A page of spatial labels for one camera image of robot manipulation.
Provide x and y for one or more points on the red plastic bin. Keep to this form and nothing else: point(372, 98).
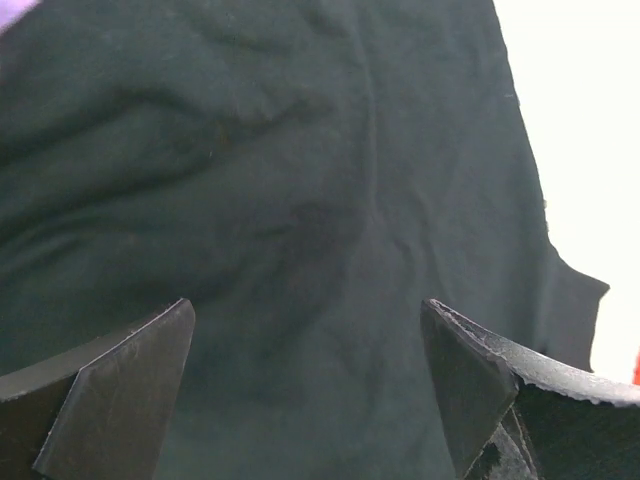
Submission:
point(636, 370)

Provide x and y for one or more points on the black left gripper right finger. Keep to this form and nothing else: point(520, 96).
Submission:
point(511, 413)

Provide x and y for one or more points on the black t shirt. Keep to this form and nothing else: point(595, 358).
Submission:
point(306, 173)

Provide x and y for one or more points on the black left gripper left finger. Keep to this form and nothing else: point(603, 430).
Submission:
point(99, 411)

